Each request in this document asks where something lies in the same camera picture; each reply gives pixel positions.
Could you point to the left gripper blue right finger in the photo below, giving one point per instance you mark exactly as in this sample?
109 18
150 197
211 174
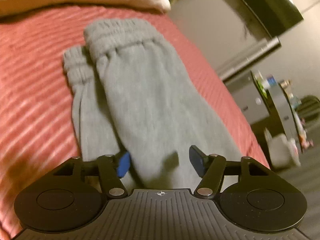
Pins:
210 168

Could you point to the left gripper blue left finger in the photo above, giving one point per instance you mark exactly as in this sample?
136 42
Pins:
111 168

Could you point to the grey sweatpants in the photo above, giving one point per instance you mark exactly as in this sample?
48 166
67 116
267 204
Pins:
132 93

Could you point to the white upholstered chair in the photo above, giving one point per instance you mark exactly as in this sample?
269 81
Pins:
283 152

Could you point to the red ribbed bedspread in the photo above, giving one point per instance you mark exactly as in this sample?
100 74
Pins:
36 126

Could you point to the grey bedside cabinet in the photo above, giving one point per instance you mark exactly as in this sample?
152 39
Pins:
249 99

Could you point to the grey vanity desk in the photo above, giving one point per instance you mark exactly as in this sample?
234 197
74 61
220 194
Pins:
280 119

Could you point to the white tower fan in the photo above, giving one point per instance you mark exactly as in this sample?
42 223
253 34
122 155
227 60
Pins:
246 57

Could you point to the black wall television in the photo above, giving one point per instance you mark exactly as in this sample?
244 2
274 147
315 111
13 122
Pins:
276 16

